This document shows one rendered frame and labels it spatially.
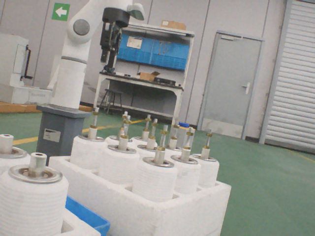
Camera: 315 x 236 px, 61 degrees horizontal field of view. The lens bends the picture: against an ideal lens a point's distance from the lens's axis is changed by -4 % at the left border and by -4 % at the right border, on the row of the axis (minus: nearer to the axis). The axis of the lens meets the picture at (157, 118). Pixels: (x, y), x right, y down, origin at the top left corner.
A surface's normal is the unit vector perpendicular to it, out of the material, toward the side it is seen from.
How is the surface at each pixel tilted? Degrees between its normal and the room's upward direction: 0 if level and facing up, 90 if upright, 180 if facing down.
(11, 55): 90
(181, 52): 90
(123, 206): 90
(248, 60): 90
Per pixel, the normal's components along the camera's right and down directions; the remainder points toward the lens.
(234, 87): -0.14, 0.03
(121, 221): -0.58, -0.07
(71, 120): 0.56, 0.20
